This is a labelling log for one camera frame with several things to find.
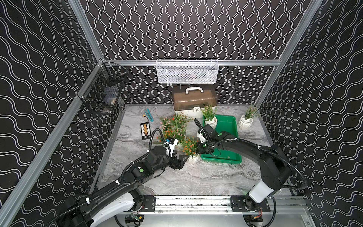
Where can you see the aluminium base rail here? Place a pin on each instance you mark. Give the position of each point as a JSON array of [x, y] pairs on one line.
[[179, 205]]

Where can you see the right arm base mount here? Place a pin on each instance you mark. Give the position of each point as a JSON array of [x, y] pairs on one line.
[[241, 204]]

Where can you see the white mesh wall basket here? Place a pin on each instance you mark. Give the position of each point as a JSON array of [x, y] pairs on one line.
[[187, 71]]

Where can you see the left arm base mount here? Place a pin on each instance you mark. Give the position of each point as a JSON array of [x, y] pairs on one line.
[[147, 204]]

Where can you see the brown lidded storage box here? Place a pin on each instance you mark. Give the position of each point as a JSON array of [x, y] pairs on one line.
[[191, 100]]

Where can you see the black picture card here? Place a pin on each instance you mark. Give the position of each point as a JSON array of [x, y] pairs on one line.
[[145, 131]]

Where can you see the teal handled tool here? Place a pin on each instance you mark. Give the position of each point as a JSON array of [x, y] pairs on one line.
[[148, 115]]

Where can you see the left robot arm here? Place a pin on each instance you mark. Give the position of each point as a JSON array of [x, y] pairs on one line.
[[122, 194]]

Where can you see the green grass pot back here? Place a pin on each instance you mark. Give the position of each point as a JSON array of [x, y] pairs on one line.
[[178, 126]]

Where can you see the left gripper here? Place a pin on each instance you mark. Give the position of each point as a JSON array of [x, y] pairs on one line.
[[176, 162]]

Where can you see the orange flower pot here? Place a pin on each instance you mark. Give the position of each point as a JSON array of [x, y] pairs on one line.
[[189, 147]]

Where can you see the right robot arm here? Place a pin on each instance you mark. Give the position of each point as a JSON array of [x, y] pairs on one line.
[[276, 171]]

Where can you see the green plant pot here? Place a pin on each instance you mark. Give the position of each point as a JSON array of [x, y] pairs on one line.
[[246, 120]]

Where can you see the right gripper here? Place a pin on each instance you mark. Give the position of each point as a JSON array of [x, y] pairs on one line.
[[200, 151]]

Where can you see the black wire wall basket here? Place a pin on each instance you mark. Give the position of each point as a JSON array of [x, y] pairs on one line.
[[103, 97]]

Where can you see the red flower pot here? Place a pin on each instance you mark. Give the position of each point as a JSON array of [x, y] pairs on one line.
[[167, 136]]

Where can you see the pink flower pot back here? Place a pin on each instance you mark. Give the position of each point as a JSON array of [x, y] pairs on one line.
[[166, 125]]

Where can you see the pink flower pot front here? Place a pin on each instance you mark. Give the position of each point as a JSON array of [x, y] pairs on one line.
[[209, 114]]

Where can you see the pink flower pot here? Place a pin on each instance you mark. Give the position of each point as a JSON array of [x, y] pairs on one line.
[[209, 114], [166, 125]]

